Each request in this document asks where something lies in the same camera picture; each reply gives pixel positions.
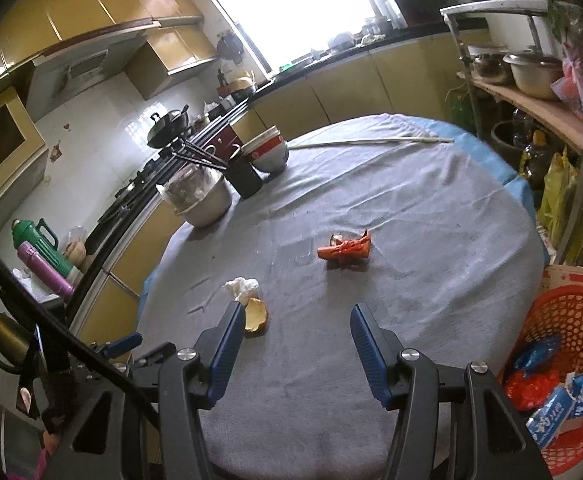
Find blue table underlay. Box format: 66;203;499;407
403;115;535;220

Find blue plastic bag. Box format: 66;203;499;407
512;334;561;373

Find steel pot on shelf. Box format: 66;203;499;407
503;52;564;101

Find small steel pot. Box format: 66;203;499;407
473;53;513;86

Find metal kitchen shelf rack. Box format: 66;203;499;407
440;0;583;263

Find red plastic basket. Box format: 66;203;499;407
499;299;583;477

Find brass kettle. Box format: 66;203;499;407
0;312;34;375

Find cardboard box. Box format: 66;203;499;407
534;264;583;306

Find grey tablecloth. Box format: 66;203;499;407
139;114;545;479

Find orange peel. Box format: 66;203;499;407
245;298;269;337

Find range hood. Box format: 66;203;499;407
25;18;160;122

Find black chopstick holder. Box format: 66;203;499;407
172;141;262;200

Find metal basin with lid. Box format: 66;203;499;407
156;165;232;228

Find pink thermos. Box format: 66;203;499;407
17;240;75;304

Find long pale stick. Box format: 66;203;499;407
288;136;455;151

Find stacked red white bowls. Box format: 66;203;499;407
241;126;290;174

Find white tissue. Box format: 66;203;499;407
223;276;260;306

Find black wok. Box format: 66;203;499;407
147;104;190;148

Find pink plastic bag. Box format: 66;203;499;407
551;58;583;120

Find orange wrapper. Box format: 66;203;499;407
316;231;372;263

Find blue white milk carton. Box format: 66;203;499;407
526;372;583;450

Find microwave oven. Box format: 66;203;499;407
386;0;459;28

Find yellow plastic bag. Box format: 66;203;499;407
538;150;578;248

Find green thermos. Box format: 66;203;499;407
11;219;82;284

